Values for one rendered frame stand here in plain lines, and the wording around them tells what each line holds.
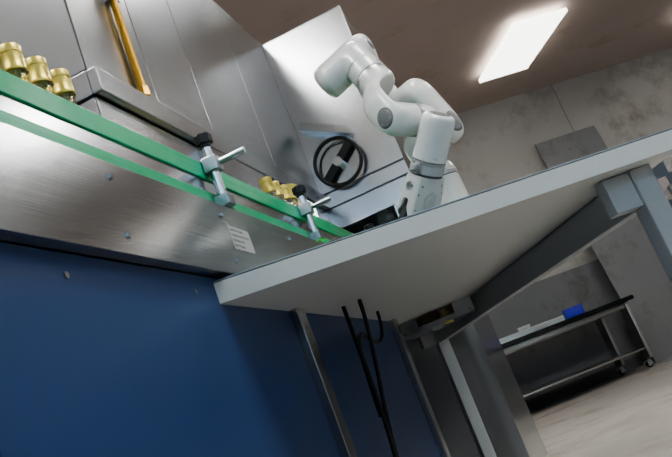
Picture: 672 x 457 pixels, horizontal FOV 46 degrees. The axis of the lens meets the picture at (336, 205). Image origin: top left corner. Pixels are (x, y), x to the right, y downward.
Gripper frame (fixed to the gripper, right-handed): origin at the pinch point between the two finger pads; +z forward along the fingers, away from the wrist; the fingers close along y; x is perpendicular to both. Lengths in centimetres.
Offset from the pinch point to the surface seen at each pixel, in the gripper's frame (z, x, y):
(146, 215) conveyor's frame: -20, -23, -86
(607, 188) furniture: -28, -48, -16
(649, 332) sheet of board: 254, 178, 717
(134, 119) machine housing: -12, 57, -38
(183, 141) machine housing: -4, 66, -17
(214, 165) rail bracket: -20, -4, -61
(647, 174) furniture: -32, -51, -10
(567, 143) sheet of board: 89, 355, 759
